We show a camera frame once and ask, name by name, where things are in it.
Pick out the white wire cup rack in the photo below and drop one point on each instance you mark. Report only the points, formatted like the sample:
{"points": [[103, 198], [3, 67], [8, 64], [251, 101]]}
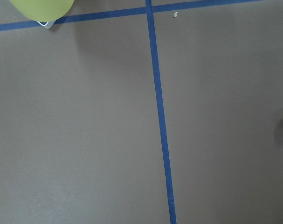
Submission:
{"points": [[47, 24]]}

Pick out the yellow cup on rack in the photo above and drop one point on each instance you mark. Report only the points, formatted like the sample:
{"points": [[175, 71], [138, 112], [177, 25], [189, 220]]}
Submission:
{"points": [[43, 10]]}

